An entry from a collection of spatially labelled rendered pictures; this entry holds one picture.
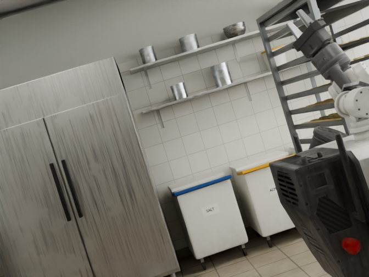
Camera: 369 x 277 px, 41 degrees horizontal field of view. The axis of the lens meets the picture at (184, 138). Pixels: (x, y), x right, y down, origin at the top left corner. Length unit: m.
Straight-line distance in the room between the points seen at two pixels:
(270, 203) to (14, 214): 2.22
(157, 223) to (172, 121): 1.27
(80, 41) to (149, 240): 2.14
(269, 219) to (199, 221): 0.64
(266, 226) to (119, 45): 2.30
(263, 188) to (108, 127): 1.51
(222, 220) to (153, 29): 2.04
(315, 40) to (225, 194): 3.17
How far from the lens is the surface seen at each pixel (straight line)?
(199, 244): 4.56
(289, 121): 3.01
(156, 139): 5.08
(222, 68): 4.93
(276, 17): 2.88
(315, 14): 2.48
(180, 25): 5.20
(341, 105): 1.20
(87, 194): 4.23
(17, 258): 4.42
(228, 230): 4.58
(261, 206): 4.60
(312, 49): 1.50
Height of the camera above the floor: 1.40
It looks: 3 degrees down
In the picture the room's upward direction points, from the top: 17 degrees counter-clockwise
